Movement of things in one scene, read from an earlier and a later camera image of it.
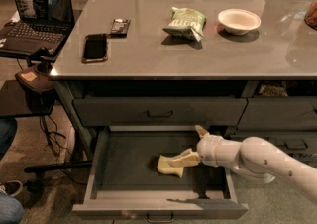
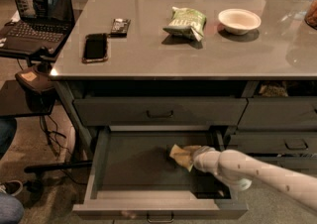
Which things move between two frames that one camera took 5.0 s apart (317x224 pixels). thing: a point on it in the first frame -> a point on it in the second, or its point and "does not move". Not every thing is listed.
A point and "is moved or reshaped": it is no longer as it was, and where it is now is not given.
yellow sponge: x=163 y=166 is moved or reshaped
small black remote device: x=119 y=28 does not move
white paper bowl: x=239 y=21 does not move
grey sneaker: x=12 y=188 does not move
